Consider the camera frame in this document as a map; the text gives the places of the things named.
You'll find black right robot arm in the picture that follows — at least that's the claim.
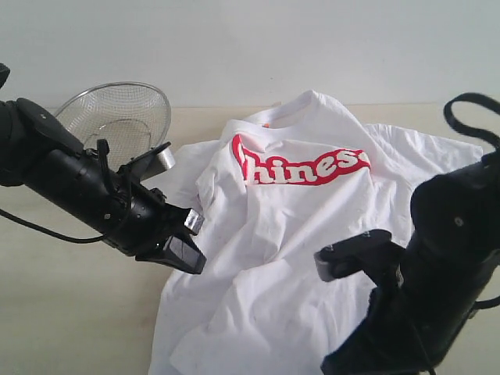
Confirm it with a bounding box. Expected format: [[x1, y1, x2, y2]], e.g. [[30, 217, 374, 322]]
[[314, 153, 499, 374]]

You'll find metal wire mesh basket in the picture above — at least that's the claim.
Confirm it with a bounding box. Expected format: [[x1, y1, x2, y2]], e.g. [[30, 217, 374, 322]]
[[54, 81, 171, 170]]

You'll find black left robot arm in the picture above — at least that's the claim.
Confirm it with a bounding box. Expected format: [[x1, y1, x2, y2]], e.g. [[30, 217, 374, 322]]
[[1, 98, 206, 274]]

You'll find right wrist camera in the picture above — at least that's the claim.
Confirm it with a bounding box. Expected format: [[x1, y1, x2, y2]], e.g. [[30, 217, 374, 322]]
[[314, 229, 404, 285]]

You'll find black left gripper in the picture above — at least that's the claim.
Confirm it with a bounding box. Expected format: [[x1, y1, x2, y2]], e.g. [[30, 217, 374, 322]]
[[77, 164, 206, 273]]

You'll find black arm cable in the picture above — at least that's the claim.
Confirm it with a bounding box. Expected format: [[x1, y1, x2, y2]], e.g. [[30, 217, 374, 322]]
[[0, 206, 110, 244], [443, 92, 500, 152]]

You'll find white t-shirt red print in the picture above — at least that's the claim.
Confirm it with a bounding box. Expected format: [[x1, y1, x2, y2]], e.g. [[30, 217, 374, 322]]
[[146, 91, 483, 374]]

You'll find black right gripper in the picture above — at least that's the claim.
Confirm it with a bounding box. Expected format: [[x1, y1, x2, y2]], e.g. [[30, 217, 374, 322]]
[[321, 249, 477, 374]]

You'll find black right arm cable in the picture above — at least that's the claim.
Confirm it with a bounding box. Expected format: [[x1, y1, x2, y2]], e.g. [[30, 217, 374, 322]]
[[443, 92, 500, 152]]

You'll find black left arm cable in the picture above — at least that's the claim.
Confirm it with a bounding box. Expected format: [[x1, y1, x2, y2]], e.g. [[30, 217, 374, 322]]
[[0, 206, 110, 244]]

